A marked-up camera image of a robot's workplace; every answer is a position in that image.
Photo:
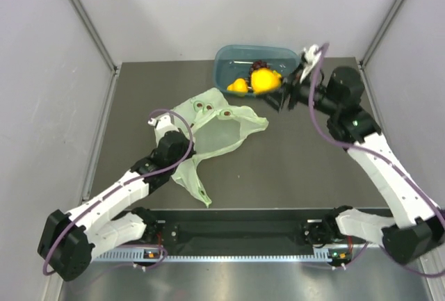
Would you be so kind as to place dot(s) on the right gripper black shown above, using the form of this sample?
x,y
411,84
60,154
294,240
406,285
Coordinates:
x,y
291,85

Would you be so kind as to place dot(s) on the small yellow fruit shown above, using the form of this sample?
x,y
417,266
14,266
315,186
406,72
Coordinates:
x,y
265,80

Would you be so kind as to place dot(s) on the dark red grape bunch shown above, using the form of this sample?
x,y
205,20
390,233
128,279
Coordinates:
x,y
257,65

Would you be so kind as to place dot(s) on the yellow lemon fruit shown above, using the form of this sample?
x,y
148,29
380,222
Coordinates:
x,y
239,86

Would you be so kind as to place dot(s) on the light green plastic bag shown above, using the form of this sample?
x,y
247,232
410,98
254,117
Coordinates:
x,y
218,128

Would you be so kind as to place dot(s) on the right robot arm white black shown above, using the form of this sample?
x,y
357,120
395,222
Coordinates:
x,y
416,225

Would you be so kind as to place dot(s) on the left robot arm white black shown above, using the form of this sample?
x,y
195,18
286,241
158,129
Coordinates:
x,y
71,240

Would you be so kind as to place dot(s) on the teal plastic container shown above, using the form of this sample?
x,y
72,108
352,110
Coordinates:
x,y
233,61

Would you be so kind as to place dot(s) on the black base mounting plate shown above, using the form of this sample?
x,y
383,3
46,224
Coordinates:
x,y
238,232

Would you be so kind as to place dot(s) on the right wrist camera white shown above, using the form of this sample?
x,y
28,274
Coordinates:
x,y
309,59

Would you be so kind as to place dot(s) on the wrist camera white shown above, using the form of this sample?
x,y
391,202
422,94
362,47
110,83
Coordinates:
x,y
162,125
309,59

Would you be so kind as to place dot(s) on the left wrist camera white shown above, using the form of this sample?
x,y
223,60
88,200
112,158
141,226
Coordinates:
x,y
162,125

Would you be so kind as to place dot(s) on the right aluminium frame post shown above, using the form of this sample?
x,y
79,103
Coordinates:
x,y
383,29

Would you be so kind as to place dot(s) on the aluminium frame post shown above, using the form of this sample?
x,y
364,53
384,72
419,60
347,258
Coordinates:
x,y
383,29
93,34

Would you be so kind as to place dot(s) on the left aluminium frame post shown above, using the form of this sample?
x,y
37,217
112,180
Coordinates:
x,y
93,34

